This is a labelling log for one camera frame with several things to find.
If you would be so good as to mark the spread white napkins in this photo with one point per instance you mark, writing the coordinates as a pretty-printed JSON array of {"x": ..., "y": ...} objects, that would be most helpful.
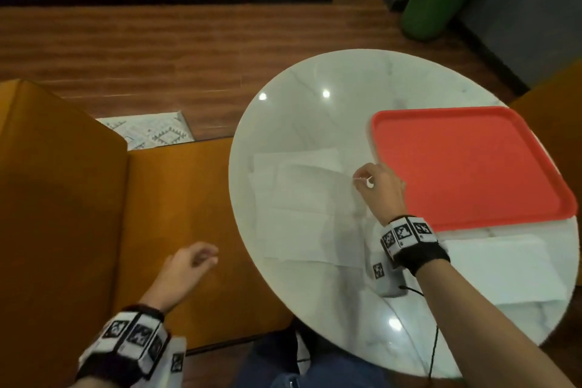
[
  {"x": 263, "y": 174},
  {"x": 309, "y": 228}
]

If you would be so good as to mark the pale patterned rug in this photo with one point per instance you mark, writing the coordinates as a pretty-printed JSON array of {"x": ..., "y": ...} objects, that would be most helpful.
[{"x": 150, "y": 131}]

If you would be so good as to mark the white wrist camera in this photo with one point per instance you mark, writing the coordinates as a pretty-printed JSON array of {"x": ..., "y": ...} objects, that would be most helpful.
[
  {"x": 175, "y": 362},
  {"x": 386, "y": 278}
]

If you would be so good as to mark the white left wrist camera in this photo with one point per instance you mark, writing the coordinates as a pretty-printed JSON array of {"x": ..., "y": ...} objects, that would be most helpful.
[{"x": 175, "y": 362}]

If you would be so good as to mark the mustard yellow upholstered chair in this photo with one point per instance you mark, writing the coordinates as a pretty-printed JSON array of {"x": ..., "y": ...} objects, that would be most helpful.
[
  {"x": 559, "y": 119},
  {"x": 59, "y": 219}
]

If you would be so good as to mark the orange plastic tray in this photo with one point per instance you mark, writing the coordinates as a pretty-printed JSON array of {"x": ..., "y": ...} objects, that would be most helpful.
[{"x": 468, "y": 165}]

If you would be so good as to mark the black left wristband with markers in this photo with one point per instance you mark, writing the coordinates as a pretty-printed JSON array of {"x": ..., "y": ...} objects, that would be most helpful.
[{"x": 123, "y": 347}]

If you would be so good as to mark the black wristband with markers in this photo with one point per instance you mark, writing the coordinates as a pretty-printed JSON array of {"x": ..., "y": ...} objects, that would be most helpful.
[
  {"x": 123, "y": 347},
  {"x": 418, "y": 251}
]

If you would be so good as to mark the person's right forearm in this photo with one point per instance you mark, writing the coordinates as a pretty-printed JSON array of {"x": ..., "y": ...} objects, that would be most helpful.
[{"x": 482, "y": 333}]

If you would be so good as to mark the black right wristband with markers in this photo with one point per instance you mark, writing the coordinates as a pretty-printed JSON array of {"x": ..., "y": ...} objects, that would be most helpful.
[{"x": 418, "y": 251}]

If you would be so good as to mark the person's left hand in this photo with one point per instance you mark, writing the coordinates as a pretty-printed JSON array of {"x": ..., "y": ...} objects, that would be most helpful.
[{"x": 182, "y": 274}]

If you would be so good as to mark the person's right hand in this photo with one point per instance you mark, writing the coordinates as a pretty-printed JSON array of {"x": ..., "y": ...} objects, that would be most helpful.
[{"x": 382, "y": 194}]

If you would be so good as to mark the person's blue jeans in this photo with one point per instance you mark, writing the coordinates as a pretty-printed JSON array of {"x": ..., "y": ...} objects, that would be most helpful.
[{"x": 327, "y": 369}]

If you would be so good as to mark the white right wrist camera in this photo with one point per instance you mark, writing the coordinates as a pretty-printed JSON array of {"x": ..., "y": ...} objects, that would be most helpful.
[{"x": 386, "y": 278}]

